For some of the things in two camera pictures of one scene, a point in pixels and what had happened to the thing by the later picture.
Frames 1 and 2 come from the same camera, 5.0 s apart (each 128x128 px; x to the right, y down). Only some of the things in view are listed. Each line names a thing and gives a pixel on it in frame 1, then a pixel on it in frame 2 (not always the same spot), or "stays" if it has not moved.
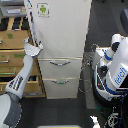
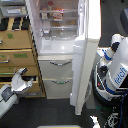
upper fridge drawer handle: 54,63 stays
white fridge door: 61,26 to 84,53
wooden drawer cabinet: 14,31 stays
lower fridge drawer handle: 61,83 stays
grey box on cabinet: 13,11 stays
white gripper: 33,50 to 18,83
